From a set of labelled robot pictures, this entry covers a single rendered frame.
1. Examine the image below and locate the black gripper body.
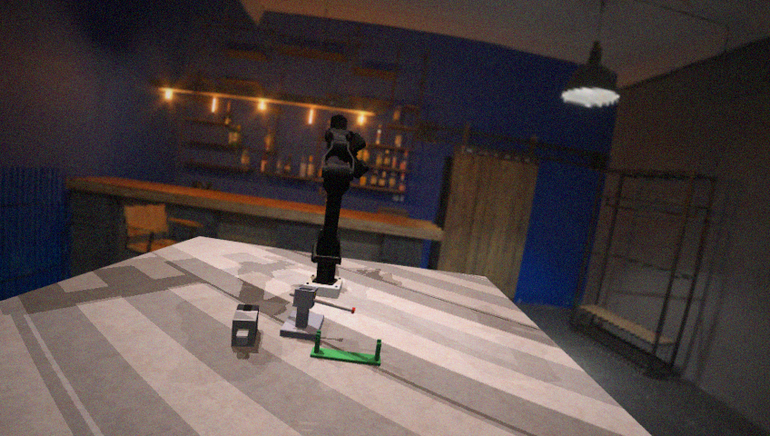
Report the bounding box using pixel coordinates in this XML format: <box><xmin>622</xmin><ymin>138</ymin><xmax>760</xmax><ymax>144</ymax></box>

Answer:
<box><xmin>337</xmin><ymin>147</ymin><xmax>370</xmax><ymax>179</ymax></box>

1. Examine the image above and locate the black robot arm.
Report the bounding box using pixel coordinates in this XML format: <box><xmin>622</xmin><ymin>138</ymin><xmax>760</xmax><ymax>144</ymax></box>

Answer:
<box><xmin>311</xmin><ymin>114</ymin><xmax>366</xmax><ymax>285</ymax></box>

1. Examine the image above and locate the green u-shaped bracket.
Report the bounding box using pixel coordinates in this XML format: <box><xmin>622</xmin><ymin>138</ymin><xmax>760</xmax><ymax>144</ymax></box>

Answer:
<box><xmin>310</xmin><ymin>331</ymin><xmax>381</xmax><ymax>366</ymax></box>

